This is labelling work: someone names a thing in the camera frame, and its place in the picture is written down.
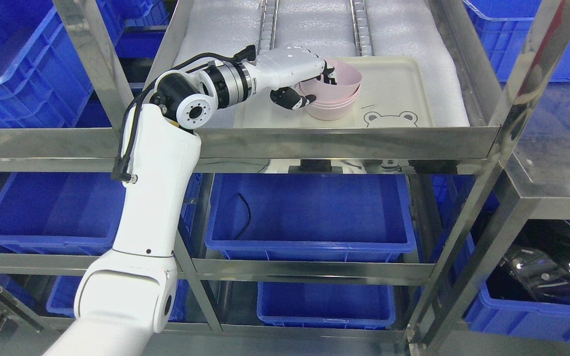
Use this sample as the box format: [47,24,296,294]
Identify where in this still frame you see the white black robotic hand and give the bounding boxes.
[243,45,337,110]

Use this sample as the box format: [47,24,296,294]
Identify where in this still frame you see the pink ikea bowl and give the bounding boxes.
[298,58,362,103]

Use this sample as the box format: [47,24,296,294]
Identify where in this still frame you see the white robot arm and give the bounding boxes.
[45,44,256,356]

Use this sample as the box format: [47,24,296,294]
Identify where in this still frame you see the blue crate centre shelf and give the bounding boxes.
[204,174,417,262]

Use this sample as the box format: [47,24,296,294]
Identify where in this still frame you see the blue crate left middle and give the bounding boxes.
[0,172,184,256]

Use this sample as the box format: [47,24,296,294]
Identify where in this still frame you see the stacked pink bowls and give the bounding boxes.
[304,86,361,121]

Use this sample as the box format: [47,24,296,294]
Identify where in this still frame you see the cream plastic tray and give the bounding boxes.
[235,56,433,129]

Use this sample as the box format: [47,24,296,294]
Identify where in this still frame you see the blue crate top right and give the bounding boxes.
[463,0,570,83]

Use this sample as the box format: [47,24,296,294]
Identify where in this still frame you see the blue crate bottom centre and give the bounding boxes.
[256,282,396,330]

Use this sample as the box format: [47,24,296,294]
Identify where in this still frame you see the steel side rack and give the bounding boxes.
[0,0,570,356]

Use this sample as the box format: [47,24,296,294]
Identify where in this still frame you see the blue crate upper left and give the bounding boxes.
[0,0,93,129]

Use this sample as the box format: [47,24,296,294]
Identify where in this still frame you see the black helmet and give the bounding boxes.
[487,220,570,306]

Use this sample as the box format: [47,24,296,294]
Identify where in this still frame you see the blue crate with helmet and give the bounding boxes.
[465,280,570,343]

